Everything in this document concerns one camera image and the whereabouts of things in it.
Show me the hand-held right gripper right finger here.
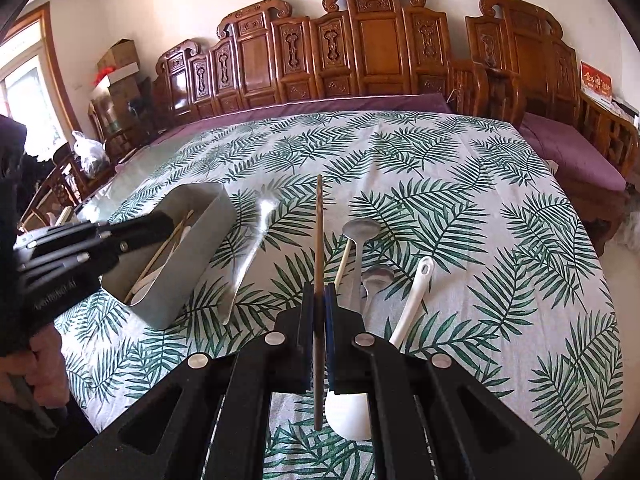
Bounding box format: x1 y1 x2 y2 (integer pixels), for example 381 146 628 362
322 282 584 480

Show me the open brown cardboard box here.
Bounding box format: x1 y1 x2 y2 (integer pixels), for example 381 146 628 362
97 39 140 74

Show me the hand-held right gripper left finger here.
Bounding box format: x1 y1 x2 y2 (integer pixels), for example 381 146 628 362
55 281 321 480

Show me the carved wooden armchair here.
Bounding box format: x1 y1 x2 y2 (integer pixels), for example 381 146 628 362
465 0 640 257

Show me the wooden window frame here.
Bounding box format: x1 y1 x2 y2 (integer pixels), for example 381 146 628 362
0 2 84 137

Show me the metal fork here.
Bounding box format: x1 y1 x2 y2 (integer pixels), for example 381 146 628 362
220 195 281 325

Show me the wooden side chair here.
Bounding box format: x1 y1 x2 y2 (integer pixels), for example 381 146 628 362
20 142 109 234

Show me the dark wooden chopstick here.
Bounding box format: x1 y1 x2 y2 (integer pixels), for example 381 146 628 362
313 175 326 432

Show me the white tissue box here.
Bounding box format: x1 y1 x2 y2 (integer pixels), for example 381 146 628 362
612 98 639 122

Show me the purple armchair cushion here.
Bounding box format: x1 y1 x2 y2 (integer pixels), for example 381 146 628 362
520 112 628 193

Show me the black clothing pile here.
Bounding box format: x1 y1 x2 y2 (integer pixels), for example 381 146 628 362
0 115 31 241

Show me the large metal spoon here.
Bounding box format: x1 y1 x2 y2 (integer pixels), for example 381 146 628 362
341 217 381 312

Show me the white plastic bag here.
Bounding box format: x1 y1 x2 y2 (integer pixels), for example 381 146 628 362
612 210 640 247

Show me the green leaf print tablecloth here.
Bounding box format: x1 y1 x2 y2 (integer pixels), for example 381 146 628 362
52 110 613 480

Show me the red greeting card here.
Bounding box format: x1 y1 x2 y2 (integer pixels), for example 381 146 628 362
580 60 614 99

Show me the carved wooden sofa bench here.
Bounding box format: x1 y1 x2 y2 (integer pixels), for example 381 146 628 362
152 0 491 126

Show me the small metal spoon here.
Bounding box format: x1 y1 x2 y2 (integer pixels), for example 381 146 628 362
361 263 396 319

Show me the closed brown cardboard box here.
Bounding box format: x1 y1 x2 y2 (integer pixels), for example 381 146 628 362
107 79 152 112

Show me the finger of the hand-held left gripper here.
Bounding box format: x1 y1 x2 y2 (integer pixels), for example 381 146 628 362
15 210 177 253
20 241 132 286

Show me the grey metal tray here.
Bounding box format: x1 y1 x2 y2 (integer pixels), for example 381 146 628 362
100 181 236 331

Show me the person's left hand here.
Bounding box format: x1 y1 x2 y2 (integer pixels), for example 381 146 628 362
0 330 69 411

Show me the clear plastic bag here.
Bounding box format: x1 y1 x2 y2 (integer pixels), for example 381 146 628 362
72 130 111 179

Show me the long purple bench cushion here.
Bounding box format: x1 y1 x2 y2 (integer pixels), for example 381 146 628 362
117 92 452 161

